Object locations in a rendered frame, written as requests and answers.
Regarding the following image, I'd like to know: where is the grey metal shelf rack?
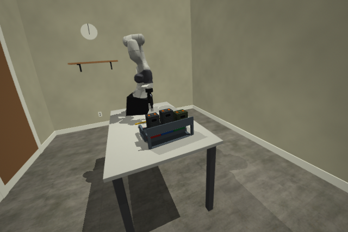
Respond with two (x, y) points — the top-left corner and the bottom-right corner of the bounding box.
(138, 116), (194, 150)

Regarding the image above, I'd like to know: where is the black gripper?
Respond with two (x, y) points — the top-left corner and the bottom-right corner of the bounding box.
(145, 88), (153, 111)

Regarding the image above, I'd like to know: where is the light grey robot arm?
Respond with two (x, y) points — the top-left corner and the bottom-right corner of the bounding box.
(123, 34), (153, 98)

